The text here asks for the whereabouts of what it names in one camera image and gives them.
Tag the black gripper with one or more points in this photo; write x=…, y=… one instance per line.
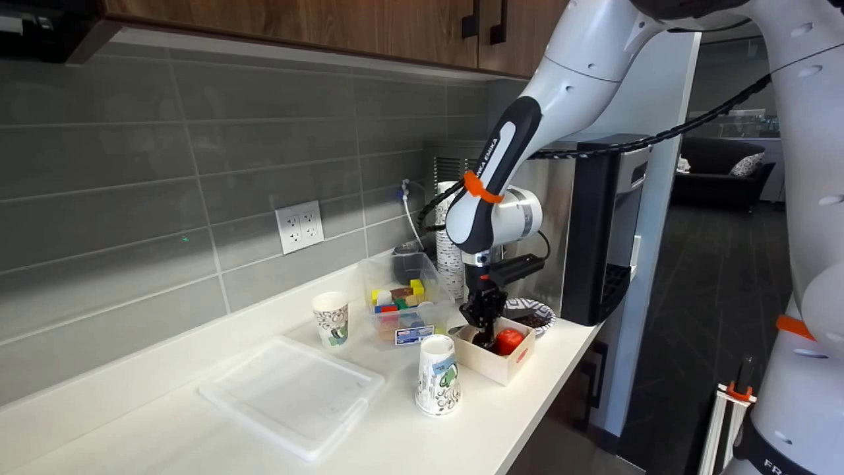
x=484, y=294

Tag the red block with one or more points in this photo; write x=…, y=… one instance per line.
x=507, y=343

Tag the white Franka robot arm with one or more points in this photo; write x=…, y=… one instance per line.
x=569, y=79

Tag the blue white patterned bowl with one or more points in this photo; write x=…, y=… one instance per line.
x=530, y=309

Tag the light wooden box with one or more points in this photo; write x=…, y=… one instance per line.
x=495, y=367

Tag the printed paper cup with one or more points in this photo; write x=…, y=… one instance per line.
x=439, y=379
x=329, y=321

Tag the yellow block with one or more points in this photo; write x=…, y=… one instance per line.
x=416, y=290
x=375, y=297

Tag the clear plastic container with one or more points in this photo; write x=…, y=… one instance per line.
x=391, y=268

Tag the black and grey appliance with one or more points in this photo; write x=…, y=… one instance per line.
x=588, y=227

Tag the white stand with orange clamps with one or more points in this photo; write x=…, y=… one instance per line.
x=726, y=423

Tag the dark sofa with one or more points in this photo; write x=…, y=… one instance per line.
x=712, y=186

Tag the brown wooden cabinet door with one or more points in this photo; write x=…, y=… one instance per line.
x=290, y=26
x=528, y=36

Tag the white cushion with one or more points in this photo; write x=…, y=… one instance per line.
x=747, y=164

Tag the black overhead appliance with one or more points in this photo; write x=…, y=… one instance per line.
x=42, y=26

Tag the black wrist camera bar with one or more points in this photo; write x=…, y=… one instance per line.
x=519, y=268

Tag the white wall outlet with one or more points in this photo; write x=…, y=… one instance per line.
x=299, y=227

